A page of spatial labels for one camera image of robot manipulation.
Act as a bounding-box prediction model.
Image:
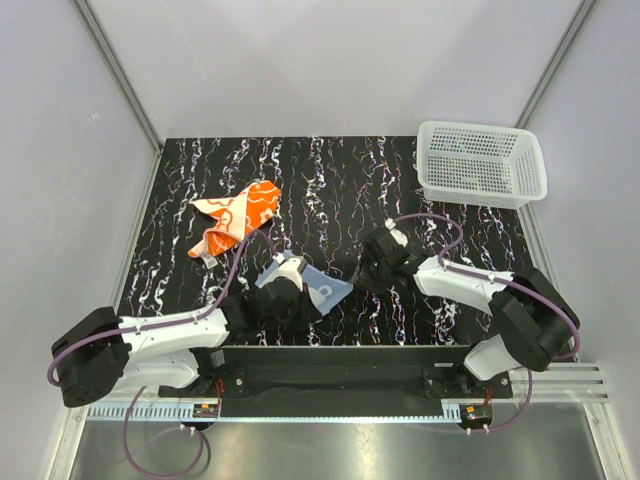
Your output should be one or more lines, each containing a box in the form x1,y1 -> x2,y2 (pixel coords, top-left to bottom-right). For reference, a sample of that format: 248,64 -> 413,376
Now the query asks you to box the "light blue towel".
255,260 -> 354,316

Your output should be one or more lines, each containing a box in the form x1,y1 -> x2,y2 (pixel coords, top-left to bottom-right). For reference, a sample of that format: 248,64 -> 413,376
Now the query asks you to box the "orange white patterned towel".
188,180 -> 281,268

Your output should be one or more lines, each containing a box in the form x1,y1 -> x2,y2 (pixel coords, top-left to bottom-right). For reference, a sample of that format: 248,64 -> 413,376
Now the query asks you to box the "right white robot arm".
356,227 -> 579,397

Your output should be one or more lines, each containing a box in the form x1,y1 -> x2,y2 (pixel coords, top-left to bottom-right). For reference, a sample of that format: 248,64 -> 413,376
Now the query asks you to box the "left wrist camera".
273,253 -> 307,291

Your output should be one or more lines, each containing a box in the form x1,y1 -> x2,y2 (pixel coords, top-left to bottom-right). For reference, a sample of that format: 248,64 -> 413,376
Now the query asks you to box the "aluminium rail frame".
81,363 -> 608,428

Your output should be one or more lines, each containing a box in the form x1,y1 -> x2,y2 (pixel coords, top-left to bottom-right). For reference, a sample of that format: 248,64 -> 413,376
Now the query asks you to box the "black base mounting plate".
159,346 -> 513,400

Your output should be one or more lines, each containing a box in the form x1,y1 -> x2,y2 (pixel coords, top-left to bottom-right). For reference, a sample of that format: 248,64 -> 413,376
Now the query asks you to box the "white plastic basket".
416,121 -> 547,209

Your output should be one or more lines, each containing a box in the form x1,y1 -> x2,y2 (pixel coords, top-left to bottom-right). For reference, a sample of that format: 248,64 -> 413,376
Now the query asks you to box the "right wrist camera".
385,219 -> 408,247

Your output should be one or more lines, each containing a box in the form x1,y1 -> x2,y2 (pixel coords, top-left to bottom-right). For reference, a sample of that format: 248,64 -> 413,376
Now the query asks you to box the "purple cable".
387,213 -> 582,436
45,230 -> 291,476

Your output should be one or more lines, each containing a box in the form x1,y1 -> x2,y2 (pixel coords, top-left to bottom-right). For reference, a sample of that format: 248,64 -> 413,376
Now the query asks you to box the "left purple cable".
45,230 -> 291,476

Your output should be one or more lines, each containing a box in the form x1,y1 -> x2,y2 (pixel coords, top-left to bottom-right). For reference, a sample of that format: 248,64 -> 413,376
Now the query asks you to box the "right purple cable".
387,213 -> 582,436

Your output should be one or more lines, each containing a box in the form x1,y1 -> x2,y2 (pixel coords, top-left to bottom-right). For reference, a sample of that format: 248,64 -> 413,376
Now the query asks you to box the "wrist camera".
385,219 -> 408,247
273,253 -> 307,291

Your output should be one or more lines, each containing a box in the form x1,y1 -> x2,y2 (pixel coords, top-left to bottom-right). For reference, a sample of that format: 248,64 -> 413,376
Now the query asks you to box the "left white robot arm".
47,274 -> 331,408

